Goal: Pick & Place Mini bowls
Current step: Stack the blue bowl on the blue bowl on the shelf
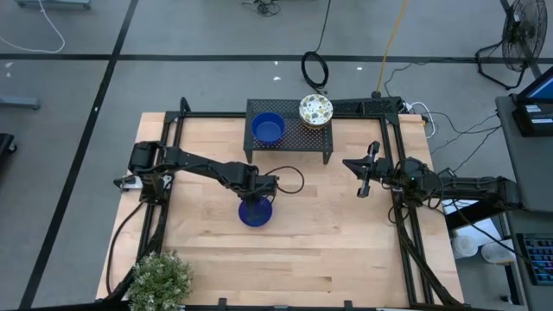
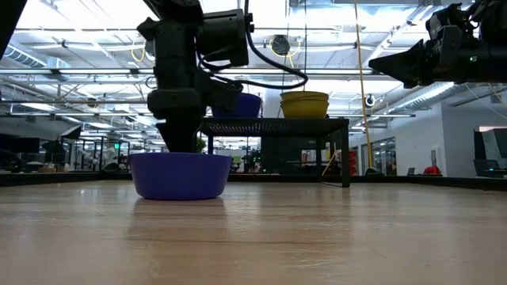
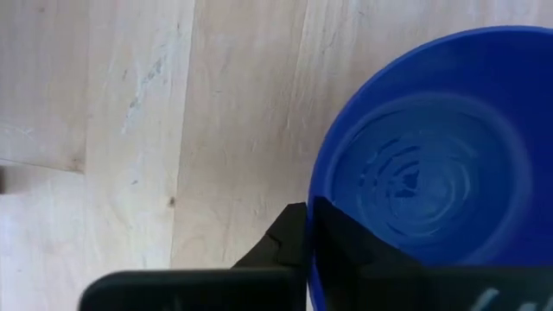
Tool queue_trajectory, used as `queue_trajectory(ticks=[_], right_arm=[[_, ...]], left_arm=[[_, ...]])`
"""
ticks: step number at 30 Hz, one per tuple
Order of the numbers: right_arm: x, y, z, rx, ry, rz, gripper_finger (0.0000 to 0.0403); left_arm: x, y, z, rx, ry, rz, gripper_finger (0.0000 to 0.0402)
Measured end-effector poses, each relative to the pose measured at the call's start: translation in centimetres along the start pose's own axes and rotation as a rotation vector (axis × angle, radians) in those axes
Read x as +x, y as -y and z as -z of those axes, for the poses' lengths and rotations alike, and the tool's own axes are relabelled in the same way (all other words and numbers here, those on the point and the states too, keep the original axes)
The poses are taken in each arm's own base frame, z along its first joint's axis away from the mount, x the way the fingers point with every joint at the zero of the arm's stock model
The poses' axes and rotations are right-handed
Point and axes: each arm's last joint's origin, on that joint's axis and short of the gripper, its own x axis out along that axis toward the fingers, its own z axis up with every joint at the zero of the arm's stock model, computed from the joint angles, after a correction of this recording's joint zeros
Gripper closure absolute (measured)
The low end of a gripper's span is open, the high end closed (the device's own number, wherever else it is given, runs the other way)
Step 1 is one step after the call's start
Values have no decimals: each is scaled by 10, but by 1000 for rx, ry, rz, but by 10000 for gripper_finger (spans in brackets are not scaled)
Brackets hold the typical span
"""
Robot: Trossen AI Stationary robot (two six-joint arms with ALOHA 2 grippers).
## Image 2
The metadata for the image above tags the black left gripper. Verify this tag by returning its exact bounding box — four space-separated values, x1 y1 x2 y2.
136 17 243 154

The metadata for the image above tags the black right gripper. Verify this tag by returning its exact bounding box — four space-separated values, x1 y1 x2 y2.
368 25 492 89

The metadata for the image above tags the blue mini bowl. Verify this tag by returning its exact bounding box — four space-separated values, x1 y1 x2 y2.
221 92 263 99
212 96 263 119
128 151 233 201

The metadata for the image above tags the black perforated metal rack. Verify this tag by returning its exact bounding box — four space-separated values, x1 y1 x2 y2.
200 116 352 188

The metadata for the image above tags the black monitor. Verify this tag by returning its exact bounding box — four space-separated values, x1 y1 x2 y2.
473 127 507 178

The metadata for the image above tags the yellow hanging cable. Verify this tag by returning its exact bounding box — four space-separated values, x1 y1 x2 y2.
353 0 381 177

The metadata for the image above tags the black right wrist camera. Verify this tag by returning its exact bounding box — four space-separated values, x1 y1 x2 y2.
425 2 476 40

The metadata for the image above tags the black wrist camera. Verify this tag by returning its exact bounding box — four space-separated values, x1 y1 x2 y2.
196 8 254 67
425 2 476 40

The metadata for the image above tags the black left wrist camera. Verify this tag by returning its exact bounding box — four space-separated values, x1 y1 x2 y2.
196 8 254 67

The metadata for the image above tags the black ceiling cable reel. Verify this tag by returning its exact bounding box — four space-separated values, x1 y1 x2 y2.
271 34 292 56

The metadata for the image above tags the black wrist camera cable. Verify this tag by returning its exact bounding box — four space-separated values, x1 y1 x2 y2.
197 0 309 91

